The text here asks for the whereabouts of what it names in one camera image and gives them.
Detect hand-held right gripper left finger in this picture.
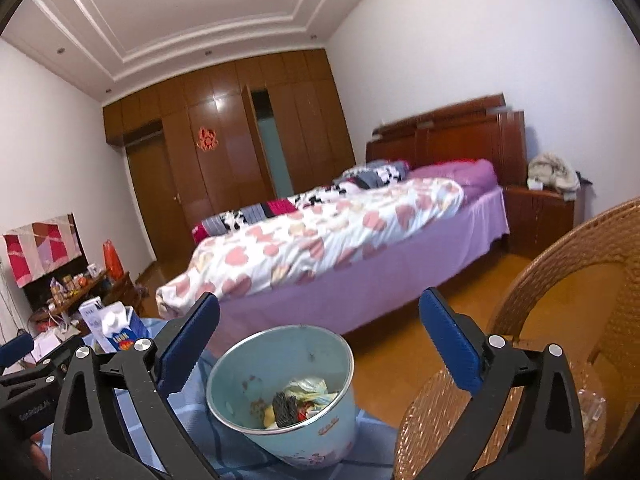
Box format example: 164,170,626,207
50,292,221,480

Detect heart print duvet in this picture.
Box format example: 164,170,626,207
156,177,465,318

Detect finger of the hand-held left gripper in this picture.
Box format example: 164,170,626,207
0,335,35,368
0,337,87,391

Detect wooden bed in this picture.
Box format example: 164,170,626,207
155,92,526,341

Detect blue plaid tablecloth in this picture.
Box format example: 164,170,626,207
85,317,401,480

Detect wooden door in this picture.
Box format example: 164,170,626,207
125,132,173,263

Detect wooden wardrobe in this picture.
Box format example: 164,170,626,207
102,49,357,266

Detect yellow plastic bag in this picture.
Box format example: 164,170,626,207
282,377,341,406

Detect light blue metal bin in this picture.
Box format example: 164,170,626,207
206,325,357,471

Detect brown wicker chair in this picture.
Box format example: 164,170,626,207
392,197,640,480

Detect white paper sheet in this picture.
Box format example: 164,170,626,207
32,332,63,361

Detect white milk carton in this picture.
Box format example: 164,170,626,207
79,297,108,351

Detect beige clothes pile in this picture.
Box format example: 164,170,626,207
527,152,581,193

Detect striped cow print blanket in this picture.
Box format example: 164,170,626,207
192,159,412,241

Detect purple bed sheet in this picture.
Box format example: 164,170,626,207
210,159,511,356

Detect wooden television stand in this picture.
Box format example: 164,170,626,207
27,270,133,351

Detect wooden nightstand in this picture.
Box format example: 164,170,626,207
502,185,576,261

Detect orange plastic bag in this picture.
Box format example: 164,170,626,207
102,239,125,280

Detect patchwork cloth cover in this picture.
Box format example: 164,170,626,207
2,215,82,288

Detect clear plastic bag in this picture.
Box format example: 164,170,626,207
580,385,608,456

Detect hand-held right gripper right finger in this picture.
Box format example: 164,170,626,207
419,287,587,480

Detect blue milk carton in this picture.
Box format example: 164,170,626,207
97,302,151,353

